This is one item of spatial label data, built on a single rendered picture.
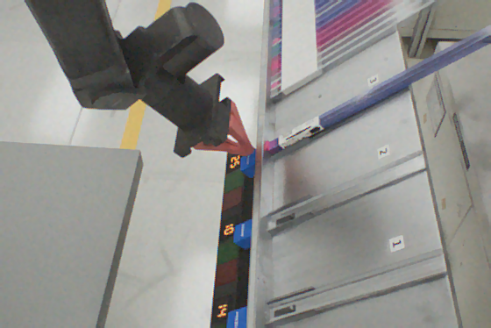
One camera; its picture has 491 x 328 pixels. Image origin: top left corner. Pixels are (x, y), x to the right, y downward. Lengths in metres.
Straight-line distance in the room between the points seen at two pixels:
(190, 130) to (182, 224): 0.86
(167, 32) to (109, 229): 0.33
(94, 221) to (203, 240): 0.69
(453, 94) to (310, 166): 0.41
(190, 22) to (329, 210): 0.24
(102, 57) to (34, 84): 1.48
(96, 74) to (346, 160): 0.28
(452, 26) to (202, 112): 1.51
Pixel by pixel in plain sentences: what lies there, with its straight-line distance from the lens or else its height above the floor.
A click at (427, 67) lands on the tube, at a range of 0.60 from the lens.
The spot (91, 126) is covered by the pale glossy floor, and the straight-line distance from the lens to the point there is 1.77.
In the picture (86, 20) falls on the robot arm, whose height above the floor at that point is 1.00.
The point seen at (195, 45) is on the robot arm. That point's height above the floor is 0.90.
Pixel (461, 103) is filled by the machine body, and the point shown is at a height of 0.62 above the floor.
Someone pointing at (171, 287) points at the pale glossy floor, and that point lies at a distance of 1.40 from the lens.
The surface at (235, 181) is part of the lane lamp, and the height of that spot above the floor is 0.66.
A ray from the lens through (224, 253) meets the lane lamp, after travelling 0.68.
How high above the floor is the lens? 1.25
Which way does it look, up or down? 50 degrees down
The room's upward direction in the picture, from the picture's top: straight up
